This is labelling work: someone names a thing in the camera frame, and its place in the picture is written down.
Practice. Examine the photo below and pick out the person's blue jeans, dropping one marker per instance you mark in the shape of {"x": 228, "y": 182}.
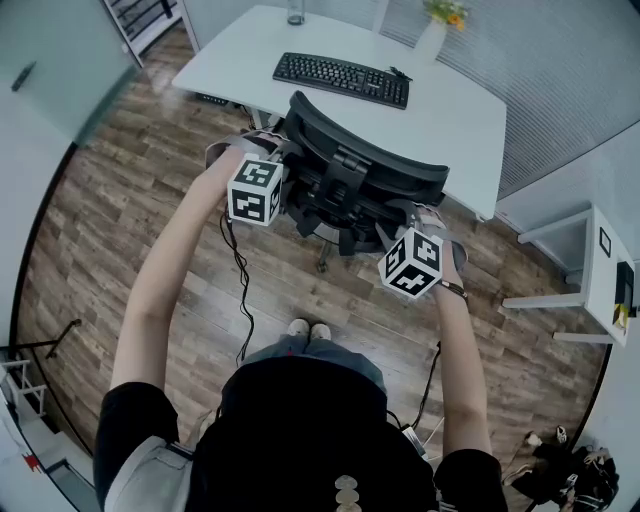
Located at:
{"x": 320, "y": 352}

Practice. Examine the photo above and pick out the black office chair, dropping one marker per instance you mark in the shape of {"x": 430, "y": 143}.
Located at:
{"x": 350, "y": 170}

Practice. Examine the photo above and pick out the black white sneaker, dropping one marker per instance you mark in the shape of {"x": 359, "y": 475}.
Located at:
{"x": 561, "y": 435}

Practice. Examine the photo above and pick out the small yellow object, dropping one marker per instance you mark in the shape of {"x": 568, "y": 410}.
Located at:
{"x": 621, "y": 317}

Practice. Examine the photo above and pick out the person's black grey top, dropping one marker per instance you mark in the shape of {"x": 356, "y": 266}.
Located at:
{"x": 300, "y": 440}

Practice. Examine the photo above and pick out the white side table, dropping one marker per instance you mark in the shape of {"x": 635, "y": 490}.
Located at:
{"x": 595, "y": 280}

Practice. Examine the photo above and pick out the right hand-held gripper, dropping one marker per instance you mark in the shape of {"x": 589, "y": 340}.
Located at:
{"x": 410, "y": 265}

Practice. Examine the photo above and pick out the small red object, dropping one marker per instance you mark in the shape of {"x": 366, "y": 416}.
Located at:
{"x": 32, "y": 462}

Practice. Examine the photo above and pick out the black bag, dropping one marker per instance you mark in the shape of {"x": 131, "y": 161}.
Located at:
{"x": 575, "y": 475}

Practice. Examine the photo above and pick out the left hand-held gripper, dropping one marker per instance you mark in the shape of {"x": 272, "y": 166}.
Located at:
{"x": 255, "y": 195}

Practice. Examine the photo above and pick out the yellow orange flowers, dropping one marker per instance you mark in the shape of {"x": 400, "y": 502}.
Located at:
{"x": 447, "y": 11}

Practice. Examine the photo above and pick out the person's right hand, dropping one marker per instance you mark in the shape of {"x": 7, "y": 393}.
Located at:
{"x": 432, "y": 220}

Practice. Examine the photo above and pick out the black metal railing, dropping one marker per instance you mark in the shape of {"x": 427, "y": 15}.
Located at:
{"x": 142, "y": 22}

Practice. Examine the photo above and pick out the black box device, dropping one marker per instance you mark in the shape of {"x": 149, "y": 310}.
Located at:
{"x": 625, "y": 287}

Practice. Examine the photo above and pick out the window blinds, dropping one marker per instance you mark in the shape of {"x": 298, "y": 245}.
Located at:
{"x": 540, "y": 75}

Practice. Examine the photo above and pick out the beige beaded ornament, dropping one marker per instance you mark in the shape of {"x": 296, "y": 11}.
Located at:
{"x": 347, "y": 492}

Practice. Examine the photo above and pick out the black rectangular frame object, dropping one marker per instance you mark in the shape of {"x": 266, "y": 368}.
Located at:
{"x": 605, "y": 242}

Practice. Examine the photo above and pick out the white vase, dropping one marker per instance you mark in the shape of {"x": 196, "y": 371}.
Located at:
{"x": 431, "y": 42}

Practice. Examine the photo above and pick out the person's left hand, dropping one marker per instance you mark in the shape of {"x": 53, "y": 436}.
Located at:
{"x": 262, "y": 139}

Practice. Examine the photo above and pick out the dark wristband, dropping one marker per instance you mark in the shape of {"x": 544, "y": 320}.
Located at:
{"x": 455, "y": 289}

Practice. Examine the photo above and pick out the person's white shoe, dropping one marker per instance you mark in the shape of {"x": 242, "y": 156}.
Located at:
{"x": 298, "y": 327}
{"x": 320, "y": 332}

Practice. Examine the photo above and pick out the white adapter box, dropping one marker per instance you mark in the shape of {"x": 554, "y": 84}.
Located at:
{"x": 415, "y": 441}

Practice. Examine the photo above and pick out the person's right forearm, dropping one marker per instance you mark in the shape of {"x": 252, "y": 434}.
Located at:
{"x": 462, "y": 375}

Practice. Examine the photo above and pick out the frosted glass door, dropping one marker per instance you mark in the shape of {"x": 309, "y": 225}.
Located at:
{"x": 55, "y": 65}

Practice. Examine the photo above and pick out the person's left forearm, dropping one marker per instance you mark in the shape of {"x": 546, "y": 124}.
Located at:
{"x": 160, "y": 280}

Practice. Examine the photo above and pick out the white shelf rack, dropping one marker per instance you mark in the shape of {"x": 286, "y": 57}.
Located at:
{"x": 25, "y": 385}

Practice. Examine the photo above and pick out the white desk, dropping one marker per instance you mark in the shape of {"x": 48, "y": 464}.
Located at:
{"x": 450, "y": 135}

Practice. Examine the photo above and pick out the black keyboard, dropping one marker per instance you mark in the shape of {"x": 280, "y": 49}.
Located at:
{"x": 345, "y": 79}

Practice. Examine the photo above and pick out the clear drinking glass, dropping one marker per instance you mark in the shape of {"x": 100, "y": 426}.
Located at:
{"x": 295, "y": 12}

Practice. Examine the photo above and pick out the beige shoe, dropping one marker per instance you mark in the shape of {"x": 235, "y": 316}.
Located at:
{"x": 532, "y": 439}

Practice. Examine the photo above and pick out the black desk control panel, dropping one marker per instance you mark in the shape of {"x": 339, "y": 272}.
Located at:
{"x": 212, "y": 98}

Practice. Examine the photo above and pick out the whiteboard with black stand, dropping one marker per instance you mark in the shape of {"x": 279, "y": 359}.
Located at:
{"x": 62, "y": 335}

